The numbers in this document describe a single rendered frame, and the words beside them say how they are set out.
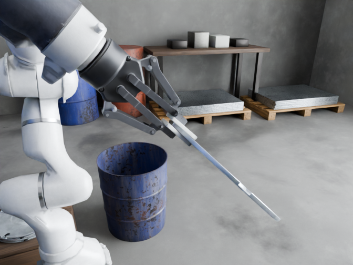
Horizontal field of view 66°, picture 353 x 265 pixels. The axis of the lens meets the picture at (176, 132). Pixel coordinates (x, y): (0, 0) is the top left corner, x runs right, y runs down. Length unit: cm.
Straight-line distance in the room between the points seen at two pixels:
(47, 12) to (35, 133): 53
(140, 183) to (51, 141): 74
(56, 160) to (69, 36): 51
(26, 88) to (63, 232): 43
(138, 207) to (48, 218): 77
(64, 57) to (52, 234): 63
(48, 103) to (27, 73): 11
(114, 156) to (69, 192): 102
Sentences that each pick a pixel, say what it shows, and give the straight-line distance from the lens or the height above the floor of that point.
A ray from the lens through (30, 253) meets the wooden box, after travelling 142.
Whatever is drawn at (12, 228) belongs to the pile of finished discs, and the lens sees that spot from 149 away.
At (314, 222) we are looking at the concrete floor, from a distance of 209.
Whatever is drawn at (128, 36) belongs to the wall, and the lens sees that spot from 406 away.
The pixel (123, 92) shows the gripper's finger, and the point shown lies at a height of 114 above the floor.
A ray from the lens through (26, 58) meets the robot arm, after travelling 72.
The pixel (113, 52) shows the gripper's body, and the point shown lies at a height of 121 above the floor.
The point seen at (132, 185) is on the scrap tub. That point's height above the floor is 42.
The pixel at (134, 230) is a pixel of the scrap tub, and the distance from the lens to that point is 171.
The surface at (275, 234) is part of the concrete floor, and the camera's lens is 191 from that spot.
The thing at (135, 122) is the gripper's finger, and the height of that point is 109.
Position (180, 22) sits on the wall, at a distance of 420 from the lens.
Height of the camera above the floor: 126
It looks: 23 degrees down
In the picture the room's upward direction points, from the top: straight up
